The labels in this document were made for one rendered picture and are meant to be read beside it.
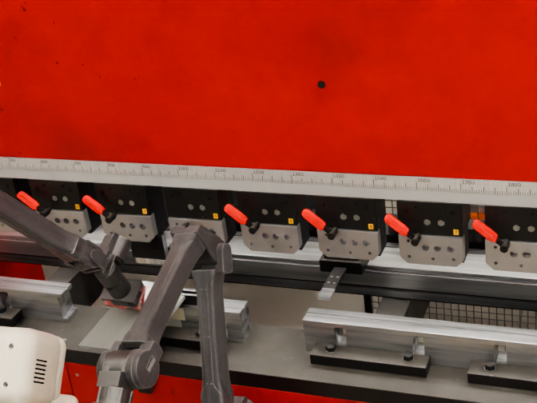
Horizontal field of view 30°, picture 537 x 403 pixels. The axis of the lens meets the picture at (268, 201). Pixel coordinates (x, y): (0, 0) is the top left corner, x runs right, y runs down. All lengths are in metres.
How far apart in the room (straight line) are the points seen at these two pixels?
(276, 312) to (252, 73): 2.24
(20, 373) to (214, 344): 0.51
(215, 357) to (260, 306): 2.17
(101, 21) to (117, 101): 0.20
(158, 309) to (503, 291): 1.00
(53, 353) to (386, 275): 1.07
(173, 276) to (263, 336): 0.62
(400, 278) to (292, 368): 0.40
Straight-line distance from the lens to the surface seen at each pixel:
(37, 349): 1.98
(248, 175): 2.40
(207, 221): 2.51
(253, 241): 2.49
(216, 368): 2.29
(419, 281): 2.74
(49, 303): 2.95
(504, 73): 2.13
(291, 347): 2.66
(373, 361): 2.53
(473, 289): 2.71
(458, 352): 2.51
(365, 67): 2.19
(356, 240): 2.41
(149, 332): 2.07
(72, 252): 2.45
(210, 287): 2.28
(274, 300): 4.48
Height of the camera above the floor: 2.41
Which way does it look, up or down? 27 degrees down
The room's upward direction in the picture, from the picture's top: 8 degrees counter-clockwise
